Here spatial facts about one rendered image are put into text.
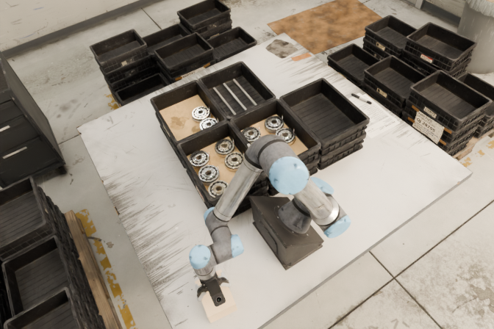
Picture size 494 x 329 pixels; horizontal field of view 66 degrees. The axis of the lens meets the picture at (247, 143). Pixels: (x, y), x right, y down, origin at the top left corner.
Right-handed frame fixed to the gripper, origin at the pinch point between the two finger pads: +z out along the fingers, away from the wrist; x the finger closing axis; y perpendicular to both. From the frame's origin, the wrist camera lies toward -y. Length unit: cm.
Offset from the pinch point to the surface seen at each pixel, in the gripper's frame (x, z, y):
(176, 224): 5.1, 5.2, 41.9
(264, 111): -59, -13, 74
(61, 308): 71, 26, 37
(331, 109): -95, -8, 63
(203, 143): -22, -11, 70
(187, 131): -18, -8, 85
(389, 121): -126, 5, 49
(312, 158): -67, -9, 37
